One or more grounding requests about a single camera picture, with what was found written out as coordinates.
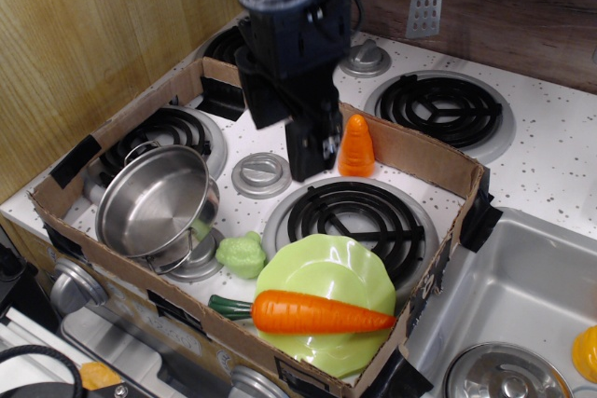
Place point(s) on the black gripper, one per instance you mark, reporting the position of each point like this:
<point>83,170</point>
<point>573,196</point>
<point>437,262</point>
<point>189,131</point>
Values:
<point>297,42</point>

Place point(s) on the orange toy carrot green stem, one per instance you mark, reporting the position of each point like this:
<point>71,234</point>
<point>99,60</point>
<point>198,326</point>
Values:
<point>289,313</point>

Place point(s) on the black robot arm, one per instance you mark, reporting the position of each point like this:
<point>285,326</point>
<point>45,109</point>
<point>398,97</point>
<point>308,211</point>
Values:
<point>291,50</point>

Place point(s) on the small orange carrot cone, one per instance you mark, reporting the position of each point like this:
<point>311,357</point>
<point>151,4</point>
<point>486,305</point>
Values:
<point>356,151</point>

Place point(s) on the light green plastic plate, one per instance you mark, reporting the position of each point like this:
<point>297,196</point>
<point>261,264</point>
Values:
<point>338,268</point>

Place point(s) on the centre silver stove knob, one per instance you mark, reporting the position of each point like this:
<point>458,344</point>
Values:
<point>261,176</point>

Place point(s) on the silver stove knob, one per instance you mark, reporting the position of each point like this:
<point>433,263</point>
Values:
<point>261,176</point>
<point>366,60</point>

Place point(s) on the back silver stove knob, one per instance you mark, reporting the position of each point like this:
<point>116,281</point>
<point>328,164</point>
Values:
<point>366,60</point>

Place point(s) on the back left black burner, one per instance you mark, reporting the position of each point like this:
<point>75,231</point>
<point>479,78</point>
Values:
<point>224,45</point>

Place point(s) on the black burner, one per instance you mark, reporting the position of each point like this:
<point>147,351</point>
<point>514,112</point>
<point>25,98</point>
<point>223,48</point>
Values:
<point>170,125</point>
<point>459,110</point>
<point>381,217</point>
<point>224,45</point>

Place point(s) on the front left black burner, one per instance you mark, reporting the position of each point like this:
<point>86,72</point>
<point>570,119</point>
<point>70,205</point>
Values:
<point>170,125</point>

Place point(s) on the front right black burner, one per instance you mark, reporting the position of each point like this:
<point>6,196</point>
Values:
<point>381,217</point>

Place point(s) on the light green toy vegetable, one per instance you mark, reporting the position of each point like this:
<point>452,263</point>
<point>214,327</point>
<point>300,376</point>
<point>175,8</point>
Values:
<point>243,256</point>

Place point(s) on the steel cooking pot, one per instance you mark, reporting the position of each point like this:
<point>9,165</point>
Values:
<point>159,207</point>

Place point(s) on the hanging metal spatula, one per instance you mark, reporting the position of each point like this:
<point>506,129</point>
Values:
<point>423,19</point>

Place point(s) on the back right black burner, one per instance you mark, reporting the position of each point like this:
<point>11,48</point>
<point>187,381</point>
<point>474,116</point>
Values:
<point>459,110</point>

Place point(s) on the brown cardboard fence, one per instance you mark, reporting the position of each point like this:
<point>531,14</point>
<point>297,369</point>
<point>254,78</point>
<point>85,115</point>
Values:
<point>406,150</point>

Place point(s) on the lower front silver knob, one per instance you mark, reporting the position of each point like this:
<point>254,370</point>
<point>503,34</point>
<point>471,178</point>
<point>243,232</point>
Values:
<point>247,382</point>

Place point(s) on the front panel silver knob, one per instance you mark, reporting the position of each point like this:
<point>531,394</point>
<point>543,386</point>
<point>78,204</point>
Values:
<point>74,288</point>

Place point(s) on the silver sink basin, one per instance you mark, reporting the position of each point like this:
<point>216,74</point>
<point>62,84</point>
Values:
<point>531,284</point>

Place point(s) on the steel pot lid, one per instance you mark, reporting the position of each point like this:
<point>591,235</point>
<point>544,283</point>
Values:
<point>503,370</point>

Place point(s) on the yellow toy in sink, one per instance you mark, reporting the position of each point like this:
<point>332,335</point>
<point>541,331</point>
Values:
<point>584,354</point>

